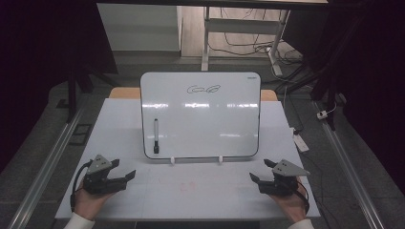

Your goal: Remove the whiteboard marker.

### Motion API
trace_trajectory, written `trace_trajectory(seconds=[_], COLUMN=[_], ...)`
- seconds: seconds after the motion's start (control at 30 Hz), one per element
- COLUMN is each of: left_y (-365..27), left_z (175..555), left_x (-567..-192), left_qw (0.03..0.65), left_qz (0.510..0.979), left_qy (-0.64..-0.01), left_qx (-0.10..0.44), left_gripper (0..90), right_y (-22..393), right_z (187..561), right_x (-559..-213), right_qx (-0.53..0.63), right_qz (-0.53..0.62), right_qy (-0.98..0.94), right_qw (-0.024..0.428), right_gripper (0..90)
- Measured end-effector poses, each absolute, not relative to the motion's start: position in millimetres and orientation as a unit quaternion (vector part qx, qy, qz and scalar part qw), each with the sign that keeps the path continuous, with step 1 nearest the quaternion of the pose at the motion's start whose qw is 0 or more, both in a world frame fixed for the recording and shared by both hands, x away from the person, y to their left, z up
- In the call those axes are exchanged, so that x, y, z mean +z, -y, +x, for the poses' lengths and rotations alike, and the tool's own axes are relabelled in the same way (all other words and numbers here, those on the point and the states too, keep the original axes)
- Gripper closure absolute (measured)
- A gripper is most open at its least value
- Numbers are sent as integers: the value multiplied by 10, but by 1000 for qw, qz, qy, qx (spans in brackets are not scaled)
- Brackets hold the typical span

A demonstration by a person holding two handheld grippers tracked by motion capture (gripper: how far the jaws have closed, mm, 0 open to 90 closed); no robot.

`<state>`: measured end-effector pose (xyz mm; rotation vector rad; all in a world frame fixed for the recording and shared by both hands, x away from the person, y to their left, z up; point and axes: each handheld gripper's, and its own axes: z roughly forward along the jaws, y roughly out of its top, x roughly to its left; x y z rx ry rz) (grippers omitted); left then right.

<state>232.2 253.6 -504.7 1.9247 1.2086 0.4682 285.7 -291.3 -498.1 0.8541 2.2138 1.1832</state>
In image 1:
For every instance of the white desk frame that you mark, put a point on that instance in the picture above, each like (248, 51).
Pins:
(242, 26)

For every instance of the wooden table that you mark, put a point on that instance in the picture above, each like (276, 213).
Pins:
(125, 93)

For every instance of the white power strip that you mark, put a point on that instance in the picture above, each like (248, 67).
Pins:
(300, 142)

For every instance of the black metal stand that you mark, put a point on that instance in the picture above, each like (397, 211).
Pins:
(72, 92)
(331, 95)

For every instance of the white whiteboard stand clip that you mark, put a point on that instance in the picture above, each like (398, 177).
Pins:
(220, 159)
(172, 160)

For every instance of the black floor plate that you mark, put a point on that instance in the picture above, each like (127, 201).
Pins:
(81, 134)

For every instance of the white cabinet panel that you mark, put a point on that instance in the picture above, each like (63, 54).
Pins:
(140, 28)

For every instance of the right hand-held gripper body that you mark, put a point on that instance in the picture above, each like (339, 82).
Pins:
(280, 186)

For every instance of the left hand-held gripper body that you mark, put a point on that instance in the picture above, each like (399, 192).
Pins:
(98, 181)

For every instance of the whiteboard marker pen black cap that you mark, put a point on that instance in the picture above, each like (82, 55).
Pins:
(156, 133)

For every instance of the small white adapter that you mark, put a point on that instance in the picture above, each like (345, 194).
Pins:
(322, 114)

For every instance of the aluminium floor rail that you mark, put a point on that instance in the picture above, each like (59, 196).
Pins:
(347, 159)
(47, 165)

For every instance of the person's right hand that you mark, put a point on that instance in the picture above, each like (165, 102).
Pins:
(294, 205)

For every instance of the white whiteboard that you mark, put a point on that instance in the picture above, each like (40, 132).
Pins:
(203, 127)

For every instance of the person's left hand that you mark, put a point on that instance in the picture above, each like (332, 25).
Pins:
(89, 203)

